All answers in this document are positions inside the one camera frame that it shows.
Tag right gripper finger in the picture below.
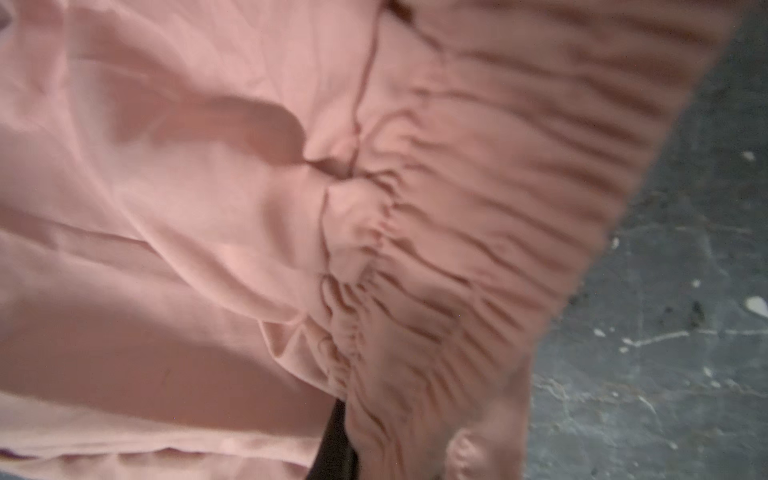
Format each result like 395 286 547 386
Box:
305 400 359 480

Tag pink shorts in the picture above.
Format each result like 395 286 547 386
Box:
1 1 748 479

